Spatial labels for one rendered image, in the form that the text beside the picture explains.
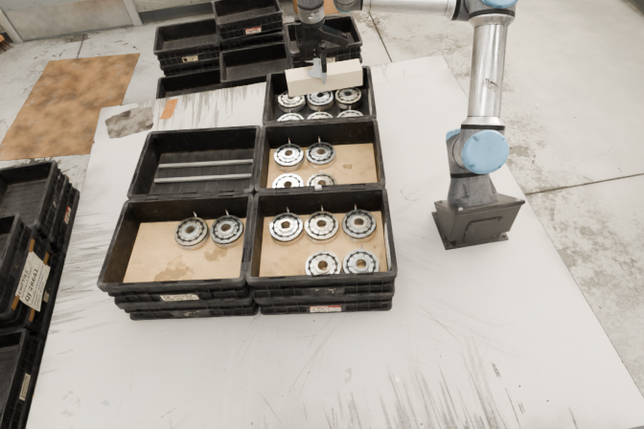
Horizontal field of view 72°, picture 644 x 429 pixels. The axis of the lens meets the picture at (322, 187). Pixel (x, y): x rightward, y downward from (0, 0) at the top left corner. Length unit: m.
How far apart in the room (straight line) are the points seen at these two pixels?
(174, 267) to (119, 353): 0.29
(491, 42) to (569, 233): 1.49
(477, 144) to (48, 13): 3.85
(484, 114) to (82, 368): 1.33
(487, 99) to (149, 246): 1.07
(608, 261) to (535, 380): 1.26
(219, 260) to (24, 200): 1.39
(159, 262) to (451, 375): 0.89
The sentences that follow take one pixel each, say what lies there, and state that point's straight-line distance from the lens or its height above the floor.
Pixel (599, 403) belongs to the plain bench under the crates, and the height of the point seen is 0.70.
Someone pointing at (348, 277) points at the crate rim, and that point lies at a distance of 1.17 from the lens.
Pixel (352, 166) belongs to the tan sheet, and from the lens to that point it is 1.52.
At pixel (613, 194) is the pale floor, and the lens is 2.84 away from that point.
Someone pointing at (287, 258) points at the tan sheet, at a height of 0.83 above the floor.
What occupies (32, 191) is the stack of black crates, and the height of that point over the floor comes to 0.38.
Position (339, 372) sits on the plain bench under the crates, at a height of 0.70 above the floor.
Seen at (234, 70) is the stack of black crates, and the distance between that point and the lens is 2.81.
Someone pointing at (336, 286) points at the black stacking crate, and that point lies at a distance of 1.22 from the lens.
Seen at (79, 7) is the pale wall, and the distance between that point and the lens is 4.39.
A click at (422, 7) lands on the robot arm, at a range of 1.41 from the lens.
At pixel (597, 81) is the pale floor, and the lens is 3.55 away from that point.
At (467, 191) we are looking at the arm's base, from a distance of 1.39.
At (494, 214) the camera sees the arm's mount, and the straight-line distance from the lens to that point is 1.41.
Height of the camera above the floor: 1.96
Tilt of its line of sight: 51 degrees down
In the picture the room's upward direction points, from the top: 6 degrees counter-clockwise
